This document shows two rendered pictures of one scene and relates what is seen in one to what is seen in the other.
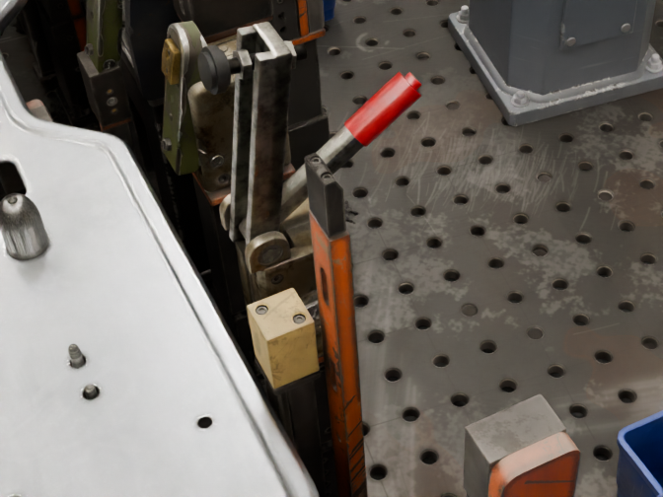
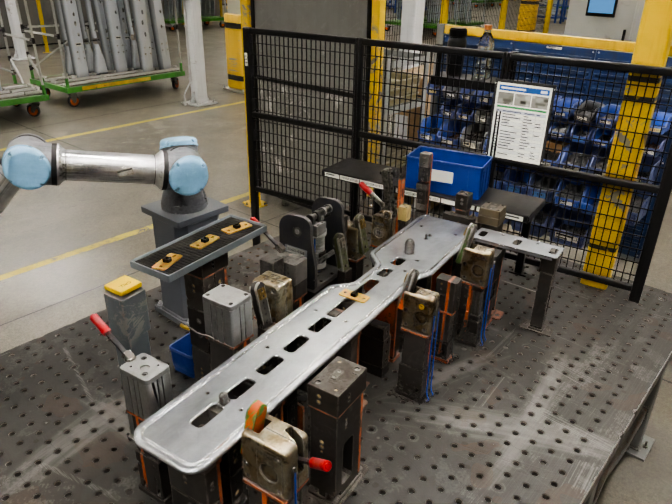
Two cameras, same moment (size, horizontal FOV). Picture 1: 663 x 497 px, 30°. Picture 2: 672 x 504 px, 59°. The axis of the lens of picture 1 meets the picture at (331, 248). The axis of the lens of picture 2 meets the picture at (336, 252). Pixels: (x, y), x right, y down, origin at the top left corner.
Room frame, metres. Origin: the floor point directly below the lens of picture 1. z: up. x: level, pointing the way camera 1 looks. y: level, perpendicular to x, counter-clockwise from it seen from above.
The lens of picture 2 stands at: (1.85, 1.48, 1.84)
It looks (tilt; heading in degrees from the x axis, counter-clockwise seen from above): 26 degrees down; 234
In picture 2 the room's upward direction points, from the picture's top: 1 degrees clockwise
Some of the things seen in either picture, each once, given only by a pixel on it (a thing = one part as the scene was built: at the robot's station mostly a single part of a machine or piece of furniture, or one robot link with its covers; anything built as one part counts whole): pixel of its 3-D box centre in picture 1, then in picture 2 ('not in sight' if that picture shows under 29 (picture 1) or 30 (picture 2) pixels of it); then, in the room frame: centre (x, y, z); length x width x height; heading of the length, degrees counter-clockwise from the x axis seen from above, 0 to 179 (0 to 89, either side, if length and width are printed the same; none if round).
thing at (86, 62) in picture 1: (126, 177); (343, 309); (0.88, 0.19, 0.84); 0.04 x 0.03 x 0.29; 22
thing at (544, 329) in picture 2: not in sight; (543, 292); (0.25, 0.48, 0.84); 0.11 x 0.06 x 0.29; 112
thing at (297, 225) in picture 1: (307, 379); (381, 258); (0.60, 0.03, 0.88); 0.07 x 0.06 x 0.35; 112
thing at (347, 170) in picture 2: not in sight; (427, 186); (0.21, -0.17, 1.01); 0.90 x 0.22 x 0.03; 112
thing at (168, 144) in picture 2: not in sight; (180, 157); (1.19, -0.29, 1.27); 0.13 x 0.12 x 0.14; 76
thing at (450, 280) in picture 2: not in sight; (445, 319); (0.65, 0.41, 0.84); 0.11 x 0.08 x 0.29; 112
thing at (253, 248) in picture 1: (266, 250); not in sight; (0.57, 0.04, 1.06); 0.03 x 0.01 x 0.03; 112
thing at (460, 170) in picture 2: not in sight; (448, 171); (0.18, -0.09, 1.10); 0.30 x 0.17 x 0.13; 118
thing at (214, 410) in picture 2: not in sight; (228, 456); (1.46, 0.55, 0.84); 0.11 x 0.06 x 0.29; 112
